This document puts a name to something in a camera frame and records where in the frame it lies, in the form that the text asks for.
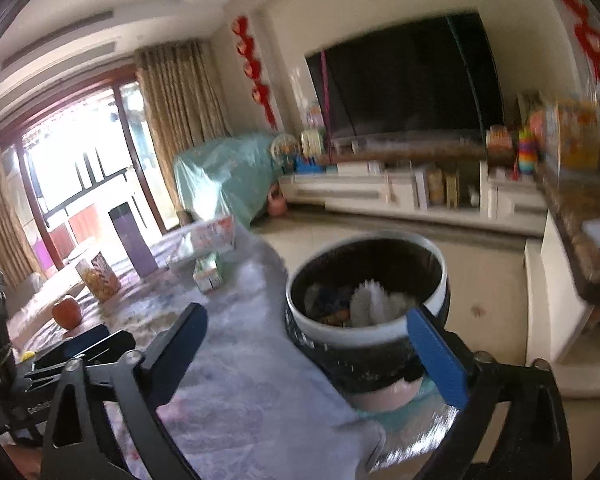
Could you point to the beige window curtain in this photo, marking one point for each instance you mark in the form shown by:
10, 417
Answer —
184, 107

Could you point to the green white small carton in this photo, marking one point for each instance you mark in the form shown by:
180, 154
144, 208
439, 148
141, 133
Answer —
207, 273

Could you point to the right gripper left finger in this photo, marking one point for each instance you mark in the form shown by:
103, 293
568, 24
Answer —
168, 357

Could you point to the white black-lined trash bin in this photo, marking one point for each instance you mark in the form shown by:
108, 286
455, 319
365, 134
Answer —
347, 306

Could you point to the floral grey table cloth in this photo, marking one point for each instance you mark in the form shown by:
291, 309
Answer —
251, 405

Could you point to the purple thermos bottle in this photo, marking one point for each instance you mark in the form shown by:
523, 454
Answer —
132, 240

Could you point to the white TV cabinet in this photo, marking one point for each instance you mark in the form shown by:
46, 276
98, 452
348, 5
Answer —
496, 203

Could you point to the white foam net roll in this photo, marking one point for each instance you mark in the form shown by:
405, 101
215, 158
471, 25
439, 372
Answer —
371, 305

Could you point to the red hanging wall decoration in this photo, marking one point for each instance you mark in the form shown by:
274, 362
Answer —
252, 67

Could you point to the rainbow stacking ring toy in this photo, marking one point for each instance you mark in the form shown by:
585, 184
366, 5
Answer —
527, 152

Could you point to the ferris wheel toy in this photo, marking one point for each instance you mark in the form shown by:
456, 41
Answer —
284, 149

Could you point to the large black television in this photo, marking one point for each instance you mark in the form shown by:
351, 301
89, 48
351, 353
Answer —
431, 78

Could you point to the pink kettlebell toy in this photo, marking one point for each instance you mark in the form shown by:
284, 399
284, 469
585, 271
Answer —
276, 205

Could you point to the red apple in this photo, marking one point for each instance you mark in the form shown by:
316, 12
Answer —
67, 313

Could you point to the teal covered furniture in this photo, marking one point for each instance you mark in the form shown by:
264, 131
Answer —
231, 175

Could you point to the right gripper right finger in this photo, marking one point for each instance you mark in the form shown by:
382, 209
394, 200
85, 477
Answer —
446, 359

